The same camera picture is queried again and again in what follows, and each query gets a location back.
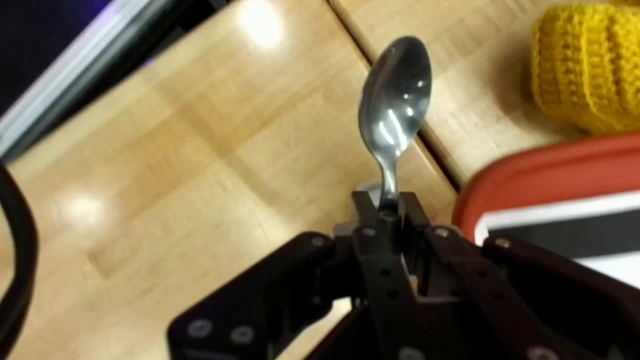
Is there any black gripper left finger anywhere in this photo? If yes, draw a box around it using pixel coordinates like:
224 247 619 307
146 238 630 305
349 190 428 360

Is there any aluminium robot base platform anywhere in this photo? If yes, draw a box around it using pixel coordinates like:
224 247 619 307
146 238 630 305
0 0 231 165

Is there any yellow crocheted cloth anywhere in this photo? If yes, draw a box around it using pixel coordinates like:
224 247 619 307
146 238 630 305
530 3 640 136

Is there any purple handled metal spoon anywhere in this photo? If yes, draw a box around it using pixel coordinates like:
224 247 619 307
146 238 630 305
355 35 436 216

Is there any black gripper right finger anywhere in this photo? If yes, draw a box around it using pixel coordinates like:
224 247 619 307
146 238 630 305
397 192 555 360

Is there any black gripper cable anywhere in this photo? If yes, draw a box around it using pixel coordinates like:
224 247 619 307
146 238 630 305
0 162 40 360

